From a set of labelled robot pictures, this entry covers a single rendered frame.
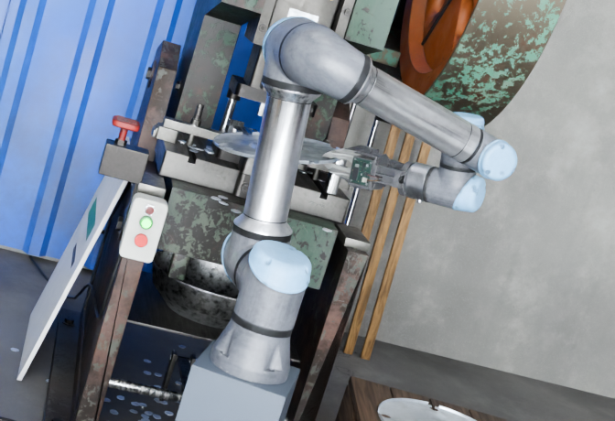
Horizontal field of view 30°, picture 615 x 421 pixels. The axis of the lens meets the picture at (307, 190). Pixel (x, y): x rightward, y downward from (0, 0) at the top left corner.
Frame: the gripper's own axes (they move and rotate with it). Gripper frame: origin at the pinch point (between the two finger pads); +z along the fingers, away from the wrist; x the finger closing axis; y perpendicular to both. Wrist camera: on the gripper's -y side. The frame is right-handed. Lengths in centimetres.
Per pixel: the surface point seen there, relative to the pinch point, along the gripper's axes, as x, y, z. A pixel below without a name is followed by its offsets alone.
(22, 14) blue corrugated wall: -16, -66, 149
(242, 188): 11.5, -4.2, 22.3
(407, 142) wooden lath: 2, -140, 39
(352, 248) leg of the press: 19.9, -14.0, -3.4
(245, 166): 6.4, -4.1, 22.3
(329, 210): 13.8, -20.3, 7.0
